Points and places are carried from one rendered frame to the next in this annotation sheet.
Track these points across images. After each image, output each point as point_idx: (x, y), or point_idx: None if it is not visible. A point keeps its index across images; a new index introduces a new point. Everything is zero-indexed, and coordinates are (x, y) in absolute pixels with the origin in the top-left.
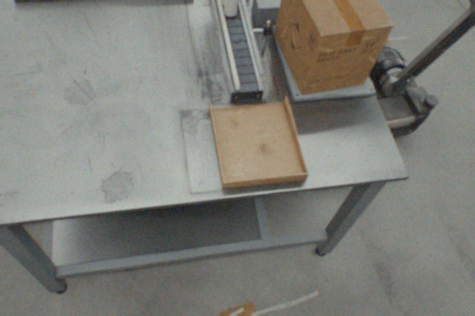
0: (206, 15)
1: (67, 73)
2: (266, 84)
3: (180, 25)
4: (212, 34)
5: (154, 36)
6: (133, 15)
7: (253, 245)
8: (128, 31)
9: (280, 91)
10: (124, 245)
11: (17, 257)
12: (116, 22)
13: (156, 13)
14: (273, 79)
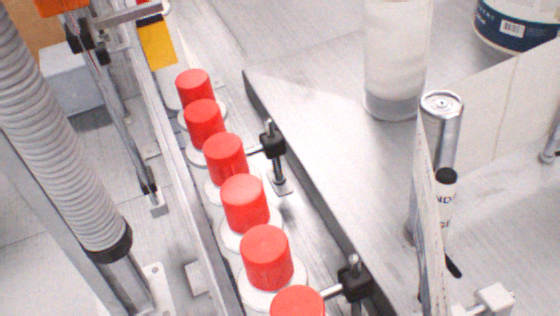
0: (208, 63)
1: None
2: (101, 9)
3: (251, 36)
4: (190, 40)
5: (288, 10)
6: (341, 25)
7: None
8: (333, 4)
9: (81, 8)
10: None
11: None
12: (362, 9)
13: (304, 39)
14: (89, 16)
